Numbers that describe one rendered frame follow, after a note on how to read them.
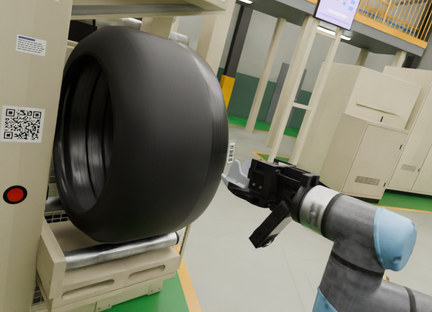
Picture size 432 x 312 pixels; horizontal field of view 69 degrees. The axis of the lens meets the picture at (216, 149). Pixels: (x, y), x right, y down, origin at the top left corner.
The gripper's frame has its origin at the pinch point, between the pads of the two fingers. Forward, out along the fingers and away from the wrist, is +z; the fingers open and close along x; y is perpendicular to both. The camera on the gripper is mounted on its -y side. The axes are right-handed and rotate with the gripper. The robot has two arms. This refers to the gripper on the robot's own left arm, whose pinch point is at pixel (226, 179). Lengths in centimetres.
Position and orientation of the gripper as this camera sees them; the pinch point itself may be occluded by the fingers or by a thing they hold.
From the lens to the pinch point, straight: 68.1
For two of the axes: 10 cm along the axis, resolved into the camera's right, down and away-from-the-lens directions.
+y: 1.7, -9.7, -1.7
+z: -6.6, -2.5, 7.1
